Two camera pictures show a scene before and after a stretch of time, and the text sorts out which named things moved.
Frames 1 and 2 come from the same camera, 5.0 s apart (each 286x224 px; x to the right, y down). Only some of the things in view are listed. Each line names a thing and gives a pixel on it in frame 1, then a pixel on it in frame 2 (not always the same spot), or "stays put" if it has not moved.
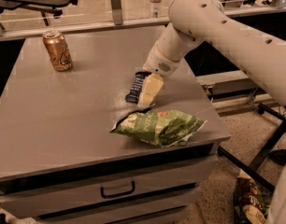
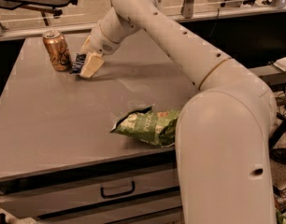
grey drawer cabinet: [56, 159] stays put
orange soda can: [58, 50] stays put
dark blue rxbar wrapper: [135, 91] -> [78, 63]
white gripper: [157, 63] -> [99, 44]
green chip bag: [160, 128] stays put
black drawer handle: [117, 194] stays put
